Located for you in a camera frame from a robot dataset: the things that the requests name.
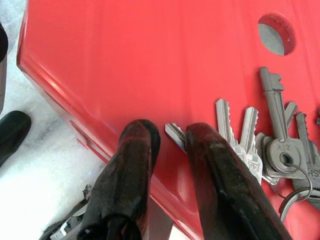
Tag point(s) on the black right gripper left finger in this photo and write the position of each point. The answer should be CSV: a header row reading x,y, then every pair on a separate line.
x,y
125,175

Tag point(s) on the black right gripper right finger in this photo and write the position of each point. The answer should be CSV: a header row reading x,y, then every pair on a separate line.
x,y
225,187

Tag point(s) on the silver key stamped head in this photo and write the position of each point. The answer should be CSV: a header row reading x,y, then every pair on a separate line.
x,y
250,130

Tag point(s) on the small silver cylinder key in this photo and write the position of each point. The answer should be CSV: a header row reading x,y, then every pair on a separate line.
x,y
175,133

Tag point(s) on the silver notched cylinder key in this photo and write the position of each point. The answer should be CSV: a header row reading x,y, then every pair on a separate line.
x,y
223,120

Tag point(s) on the grey lever key numbered head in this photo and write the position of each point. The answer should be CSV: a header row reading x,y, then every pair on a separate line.
x,y
275,112

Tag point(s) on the grey key square head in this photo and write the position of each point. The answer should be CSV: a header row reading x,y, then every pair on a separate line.
x,y
303,135

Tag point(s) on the grey slim key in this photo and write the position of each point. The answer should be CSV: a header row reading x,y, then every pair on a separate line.
x,y
291,110

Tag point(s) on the red plastic stool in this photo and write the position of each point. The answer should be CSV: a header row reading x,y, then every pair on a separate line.
x,y
150,62

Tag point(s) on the black robot left foot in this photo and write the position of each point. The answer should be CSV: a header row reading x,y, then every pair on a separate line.
x,y
12,135

